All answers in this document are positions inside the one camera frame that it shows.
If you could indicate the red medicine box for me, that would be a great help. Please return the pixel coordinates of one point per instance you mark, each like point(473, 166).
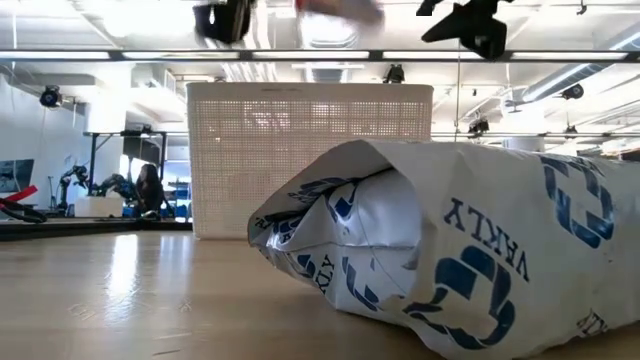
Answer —
point(345, 10)

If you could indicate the black background robot arm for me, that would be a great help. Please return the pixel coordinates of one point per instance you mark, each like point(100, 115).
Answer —
point(115, 184)
point(72, 180)

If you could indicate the white plastic lattice basket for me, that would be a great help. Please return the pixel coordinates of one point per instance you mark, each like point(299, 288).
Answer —
point(240, 165)

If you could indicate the person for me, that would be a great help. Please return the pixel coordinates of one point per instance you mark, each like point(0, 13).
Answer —
point(149, 192)

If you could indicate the white blue-printed mailer package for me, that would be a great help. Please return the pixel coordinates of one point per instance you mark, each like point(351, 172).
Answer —
point(475, 240)

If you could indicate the white background box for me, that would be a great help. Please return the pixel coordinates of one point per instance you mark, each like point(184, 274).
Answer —
point(99, 206)

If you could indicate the black ceiling camera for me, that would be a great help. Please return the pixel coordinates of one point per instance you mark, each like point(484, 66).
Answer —
point(573, 91)
point(478, 126)
point(50, 96)
point(394, 74)

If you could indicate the black overhead frame bar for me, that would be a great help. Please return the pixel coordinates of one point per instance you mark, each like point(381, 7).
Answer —
point(320, 55)

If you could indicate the black background table frame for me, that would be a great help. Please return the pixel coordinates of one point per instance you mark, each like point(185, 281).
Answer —
point(92, 160)

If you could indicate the black aluminium frame rail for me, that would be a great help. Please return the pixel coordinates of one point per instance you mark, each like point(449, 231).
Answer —
point(90, 227)

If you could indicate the wall screen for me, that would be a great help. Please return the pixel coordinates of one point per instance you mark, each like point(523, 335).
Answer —
point(15, 175)

